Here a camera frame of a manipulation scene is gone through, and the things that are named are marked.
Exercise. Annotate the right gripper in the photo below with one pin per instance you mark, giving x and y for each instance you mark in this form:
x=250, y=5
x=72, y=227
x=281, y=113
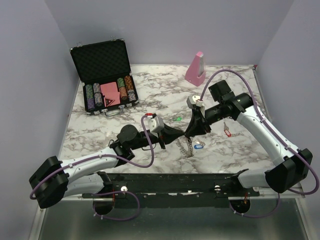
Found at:
x=195, y=126

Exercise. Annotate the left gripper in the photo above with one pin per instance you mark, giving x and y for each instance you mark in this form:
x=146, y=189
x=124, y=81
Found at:
x=170, y=134

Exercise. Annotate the steel disc with keyrings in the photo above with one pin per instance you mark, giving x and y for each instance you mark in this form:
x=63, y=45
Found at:
x=185, y=149

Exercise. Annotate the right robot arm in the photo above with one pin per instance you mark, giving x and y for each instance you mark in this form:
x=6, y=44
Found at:
x=288, y=168

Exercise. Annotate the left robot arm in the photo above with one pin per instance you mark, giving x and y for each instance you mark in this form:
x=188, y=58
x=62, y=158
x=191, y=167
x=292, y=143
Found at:
x=53, y=179

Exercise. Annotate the silver key by blue tag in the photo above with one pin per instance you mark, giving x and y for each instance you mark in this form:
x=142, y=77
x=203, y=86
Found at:
x=200, y=142

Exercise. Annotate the green tag key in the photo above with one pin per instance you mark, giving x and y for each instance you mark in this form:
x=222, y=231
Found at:
x=177, y=119

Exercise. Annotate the blue key tag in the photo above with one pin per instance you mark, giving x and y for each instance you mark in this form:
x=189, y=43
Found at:
x=198, y=146

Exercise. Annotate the red key tag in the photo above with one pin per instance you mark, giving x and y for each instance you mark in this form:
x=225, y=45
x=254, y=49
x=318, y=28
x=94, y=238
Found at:
x=226, y=130

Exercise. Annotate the pink metronome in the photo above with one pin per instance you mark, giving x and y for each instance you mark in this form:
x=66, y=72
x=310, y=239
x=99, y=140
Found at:
x=196, y=72

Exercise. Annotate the black poker chip case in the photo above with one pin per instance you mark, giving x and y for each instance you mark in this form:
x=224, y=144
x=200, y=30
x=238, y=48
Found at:
x=106, y=76

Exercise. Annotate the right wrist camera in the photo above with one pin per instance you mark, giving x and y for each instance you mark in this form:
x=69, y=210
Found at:
x=194, y=101

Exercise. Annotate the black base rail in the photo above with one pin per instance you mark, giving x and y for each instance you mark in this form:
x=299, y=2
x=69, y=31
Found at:
x=157, y=190

